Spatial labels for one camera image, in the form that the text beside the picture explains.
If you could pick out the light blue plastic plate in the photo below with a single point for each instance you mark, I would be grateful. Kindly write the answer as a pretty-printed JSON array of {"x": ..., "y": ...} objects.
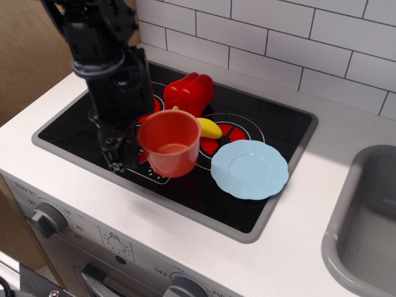
[{"x": 249, "y": 170}]

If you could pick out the black device with screw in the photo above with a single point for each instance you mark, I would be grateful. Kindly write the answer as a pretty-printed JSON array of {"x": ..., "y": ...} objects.
[{"x": 34, "y": 285}]

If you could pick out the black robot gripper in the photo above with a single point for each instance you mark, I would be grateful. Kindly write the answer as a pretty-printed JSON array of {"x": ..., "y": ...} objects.
[{"x": 118, "y": 100}]

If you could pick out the red toy bell pepper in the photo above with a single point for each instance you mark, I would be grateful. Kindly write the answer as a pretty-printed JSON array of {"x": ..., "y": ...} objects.
[{"x": 192, "y": 93}]

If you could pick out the orange plastic cup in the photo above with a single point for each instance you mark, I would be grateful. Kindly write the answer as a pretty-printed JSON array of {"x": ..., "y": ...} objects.
[{"x": 170, "y": 142}]

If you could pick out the grey toy sink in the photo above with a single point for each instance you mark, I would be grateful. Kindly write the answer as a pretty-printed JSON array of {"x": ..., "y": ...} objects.
[{"x": 358, "y": 246}]

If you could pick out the yellow toy banana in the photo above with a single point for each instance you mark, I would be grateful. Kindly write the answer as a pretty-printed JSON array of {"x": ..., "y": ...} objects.
[{"x": 210, "y": 128}]

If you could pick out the grey timer knob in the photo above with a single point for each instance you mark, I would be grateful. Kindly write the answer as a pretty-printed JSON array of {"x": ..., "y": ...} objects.
[{"x": 47, "y": 220}]

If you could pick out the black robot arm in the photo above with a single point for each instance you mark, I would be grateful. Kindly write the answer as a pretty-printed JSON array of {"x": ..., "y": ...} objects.
[{"x": 97, "y": 33}]

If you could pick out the black toy stovetop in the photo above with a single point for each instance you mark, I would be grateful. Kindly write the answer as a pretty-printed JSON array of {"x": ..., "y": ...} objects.
[{"x": 241, "y": 116}]

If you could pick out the grey oven knob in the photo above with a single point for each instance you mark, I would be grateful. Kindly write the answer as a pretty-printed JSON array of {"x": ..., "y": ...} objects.
[{"x": 183, "y": 287}]

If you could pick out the wooden side panel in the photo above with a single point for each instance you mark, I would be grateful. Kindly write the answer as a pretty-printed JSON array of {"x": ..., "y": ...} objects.
[{"x": 34, "y": 55}]

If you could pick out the grey oven door handle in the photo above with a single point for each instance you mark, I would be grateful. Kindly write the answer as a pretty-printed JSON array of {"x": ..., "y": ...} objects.
[{"x": 93, "y": 279}]

